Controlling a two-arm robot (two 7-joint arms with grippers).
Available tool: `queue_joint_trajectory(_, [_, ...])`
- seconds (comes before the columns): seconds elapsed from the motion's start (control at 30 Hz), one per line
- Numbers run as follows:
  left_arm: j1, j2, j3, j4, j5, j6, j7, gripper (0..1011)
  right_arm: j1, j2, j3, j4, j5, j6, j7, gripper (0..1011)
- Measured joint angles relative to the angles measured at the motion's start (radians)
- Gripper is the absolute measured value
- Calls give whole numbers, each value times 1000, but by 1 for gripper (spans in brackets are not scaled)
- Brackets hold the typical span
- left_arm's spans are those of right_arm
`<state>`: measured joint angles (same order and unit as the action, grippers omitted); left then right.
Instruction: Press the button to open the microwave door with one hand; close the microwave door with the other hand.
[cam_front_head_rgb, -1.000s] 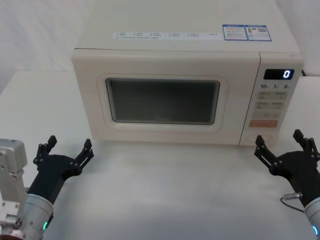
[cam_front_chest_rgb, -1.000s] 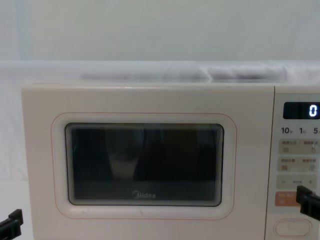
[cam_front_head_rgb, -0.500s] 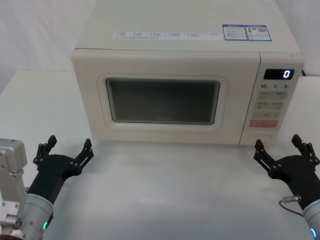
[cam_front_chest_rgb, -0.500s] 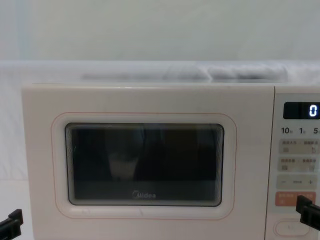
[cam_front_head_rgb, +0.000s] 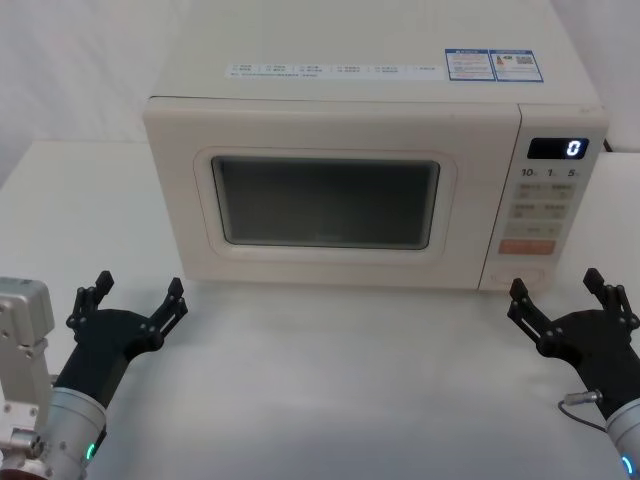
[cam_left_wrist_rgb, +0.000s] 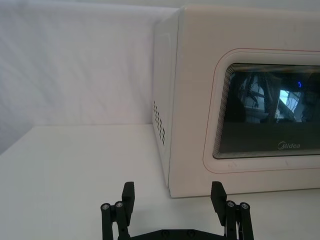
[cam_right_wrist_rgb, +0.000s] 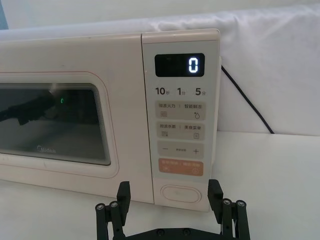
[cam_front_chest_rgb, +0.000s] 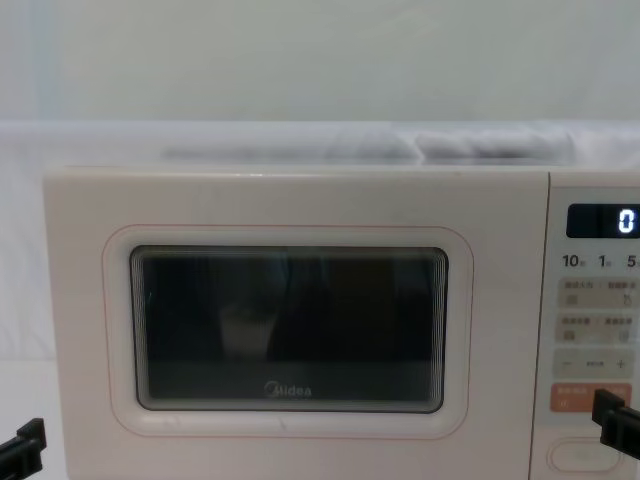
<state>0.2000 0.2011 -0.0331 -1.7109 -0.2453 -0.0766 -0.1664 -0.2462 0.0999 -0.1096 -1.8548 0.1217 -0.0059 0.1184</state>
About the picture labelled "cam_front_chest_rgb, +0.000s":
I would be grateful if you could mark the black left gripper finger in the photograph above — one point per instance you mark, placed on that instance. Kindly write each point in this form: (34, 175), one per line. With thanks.
(25, 452)

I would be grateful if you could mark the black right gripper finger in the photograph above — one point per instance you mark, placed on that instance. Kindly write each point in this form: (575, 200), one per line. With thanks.
(622, 427)

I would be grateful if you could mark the white table cloth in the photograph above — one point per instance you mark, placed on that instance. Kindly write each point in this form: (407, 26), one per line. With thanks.
(20, 395)

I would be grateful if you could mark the oven control panel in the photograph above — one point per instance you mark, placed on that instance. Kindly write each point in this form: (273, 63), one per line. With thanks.
(585, 320)

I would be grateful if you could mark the cream microwave oven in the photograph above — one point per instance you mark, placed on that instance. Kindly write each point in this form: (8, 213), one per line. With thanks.
(300, 200)

